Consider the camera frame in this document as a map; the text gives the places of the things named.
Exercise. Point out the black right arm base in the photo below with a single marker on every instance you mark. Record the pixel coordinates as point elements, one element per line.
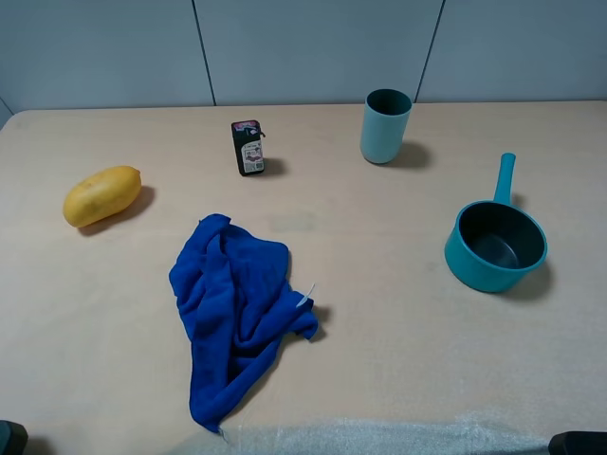
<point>578,443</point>

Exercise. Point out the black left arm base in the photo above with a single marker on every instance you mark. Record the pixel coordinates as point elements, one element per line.
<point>13,438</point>

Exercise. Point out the light blue plastic cup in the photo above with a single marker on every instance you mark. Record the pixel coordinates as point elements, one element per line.
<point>386,113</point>

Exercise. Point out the yellow mango fruit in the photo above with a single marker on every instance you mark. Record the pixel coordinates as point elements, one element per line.
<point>102,195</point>

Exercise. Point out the teal saucepan with handle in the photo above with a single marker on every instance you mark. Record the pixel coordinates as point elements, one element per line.
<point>493,244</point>

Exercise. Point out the small black printed box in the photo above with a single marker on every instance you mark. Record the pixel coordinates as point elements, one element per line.
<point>247,140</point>

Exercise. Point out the blue microfibre cloth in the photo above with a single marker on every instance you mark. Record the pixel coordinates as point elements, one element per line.
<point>236,304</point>

